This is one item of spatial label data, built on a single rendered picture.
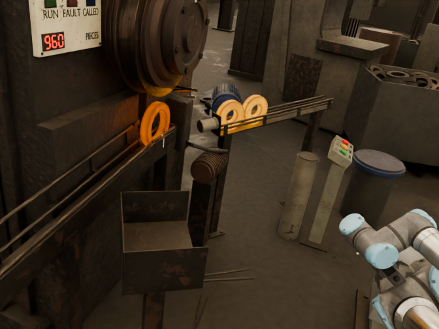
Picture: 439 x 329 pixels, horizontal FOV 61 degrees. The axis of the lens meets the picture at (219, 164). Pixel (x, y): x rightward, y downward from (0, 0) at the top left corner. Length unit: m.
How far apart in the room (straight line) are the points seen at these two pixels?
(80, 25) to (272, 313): 1.38
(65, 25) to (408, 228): 1.17
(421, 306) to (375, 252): 0.27
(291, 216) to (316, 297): 0.47
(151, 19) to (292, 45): 2.91
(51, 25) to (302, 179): 1.41
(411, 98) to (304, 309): 2.03
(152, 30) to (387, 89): 2.34
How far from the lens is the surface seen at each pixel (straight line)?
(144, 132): 1.44
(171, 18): 1.25
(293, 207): 2.13
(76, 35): 1.20
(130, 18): 1.22
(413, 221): 1.33
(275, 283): 1.96
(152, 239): 1.13
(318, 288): 2.02
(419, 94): 3.36
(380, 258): 1.29
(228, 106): 1.80
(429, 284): 1.52
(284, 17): 4.05
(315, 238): 2.27
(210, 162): 1.76
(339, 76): 3.90
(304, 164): 2.00
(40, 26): 1.10
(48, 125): 1.16
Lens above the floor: 1.32
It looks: 27 degrees down
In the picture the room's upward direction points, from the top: 9 degrees clockwise
